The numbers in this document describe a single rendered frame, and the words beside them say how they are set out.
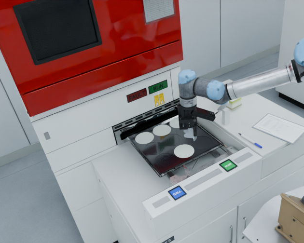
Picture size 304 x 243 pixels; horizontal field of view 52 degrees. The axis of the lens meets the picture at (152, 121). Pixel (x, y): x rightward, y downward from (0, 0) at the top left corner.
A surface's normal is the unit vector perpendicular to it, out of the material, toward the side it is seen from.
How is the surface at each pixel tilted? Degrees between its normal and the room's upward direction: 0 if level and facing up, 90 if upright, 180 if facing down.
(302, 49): 42
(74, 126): 90
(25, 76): 90
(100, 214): 90
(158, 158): 0
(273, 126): 0
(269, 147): 0
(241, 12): 90
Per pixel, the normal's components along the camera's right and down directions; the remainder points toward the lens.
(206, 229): 0.48, 0.45
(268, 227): -0.13, -0.81
